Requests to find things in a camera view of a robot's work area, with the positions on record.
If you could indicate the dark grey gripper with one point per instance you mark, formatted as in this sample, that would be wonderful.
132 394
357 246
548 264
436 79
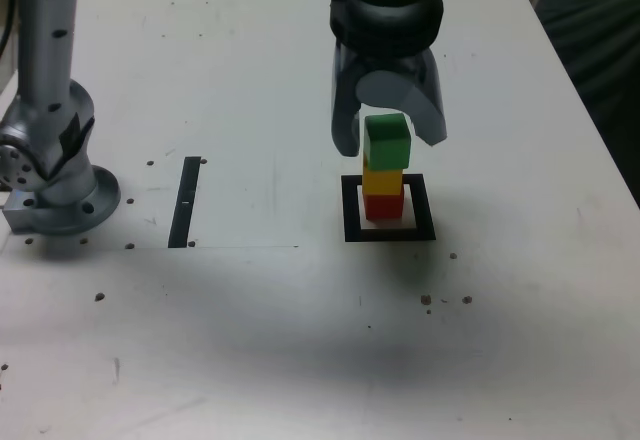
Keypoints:
387 65

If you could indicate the green cube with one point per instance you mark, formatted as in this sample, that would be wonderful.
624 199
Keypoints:
390 145

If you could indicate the yellow cube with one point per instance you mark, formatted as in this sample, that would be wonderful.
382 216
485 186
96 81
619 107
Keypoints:
382 182

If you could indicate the red cube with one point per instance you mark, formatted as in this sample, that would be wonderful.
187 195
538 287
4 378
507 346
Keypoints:
384 207

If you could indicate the black tape square outline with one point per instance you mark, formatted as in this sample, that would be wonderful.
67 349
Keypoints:
427 210

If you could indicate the black tape strip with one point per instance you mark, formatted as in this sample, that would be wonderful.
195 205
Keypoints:
182 220

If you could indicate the person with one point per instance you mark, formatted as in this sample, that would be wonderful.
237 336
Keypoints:
600 35

